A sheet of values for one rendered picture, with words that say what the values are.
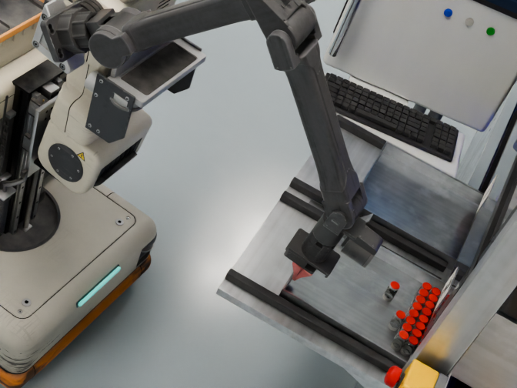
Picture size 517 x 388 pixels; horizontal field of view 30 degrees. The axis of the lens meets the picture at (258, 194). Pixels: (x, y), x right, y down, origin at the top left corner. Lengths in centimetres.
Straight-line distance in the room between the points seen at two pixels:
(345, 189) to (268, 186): 174
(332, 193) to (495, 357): 41
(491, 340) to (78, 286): 127
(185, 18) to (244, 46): 236
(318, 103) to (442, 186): 81
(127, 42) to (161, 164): 166
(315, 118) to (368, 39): 100
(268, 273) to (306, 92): 50
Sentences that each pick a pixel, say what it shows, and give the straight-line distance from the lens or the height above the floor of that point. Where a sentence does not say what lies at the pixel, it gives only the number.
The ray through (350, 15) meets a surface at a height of 102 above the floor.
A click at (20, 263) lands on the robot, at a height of 28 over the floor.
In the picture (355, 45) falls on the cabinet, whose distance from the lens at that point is 268.
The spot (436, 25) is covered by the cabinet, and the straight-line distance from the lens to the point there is 261.
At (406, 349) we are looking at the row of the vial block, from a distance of 200.
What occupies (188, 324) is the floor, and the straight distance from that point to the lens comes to 300.
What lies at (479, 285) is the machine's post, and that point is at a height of 125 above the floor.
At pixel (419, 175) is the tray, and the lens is 241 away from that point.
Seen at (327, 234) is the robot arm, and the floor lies 108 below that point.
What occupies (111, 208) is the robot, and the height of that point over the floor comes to 28.
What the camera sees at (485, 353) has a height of 111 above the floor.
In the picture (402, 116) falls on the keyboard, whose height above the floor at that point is 83.
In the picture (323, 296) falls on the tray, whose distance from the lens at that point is 203.
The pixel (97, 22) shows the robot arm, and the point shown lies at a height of 126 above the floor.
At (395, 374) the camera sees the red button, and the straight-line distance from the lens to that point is 181.
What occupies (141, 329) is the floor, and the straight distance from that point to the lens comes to 296.
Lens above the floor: 237
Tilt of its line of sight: 43 degrees down
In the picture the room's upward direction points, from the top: 23 degrees clockwise
